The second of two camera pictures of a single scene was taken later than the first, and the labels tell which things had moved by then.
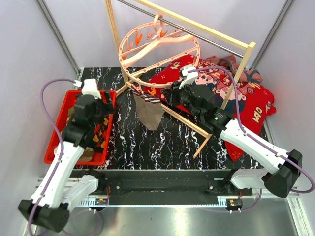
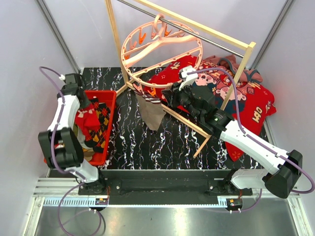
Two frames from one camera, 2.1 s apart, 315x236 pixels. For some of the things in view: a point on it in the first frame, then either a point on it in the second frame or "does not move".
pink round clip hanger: x=158 y=55 does not move
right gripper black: x=171 y=94 does not move
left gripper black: x=107 y=108 → x=83 y=104
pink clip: x=138 y=88 does not move
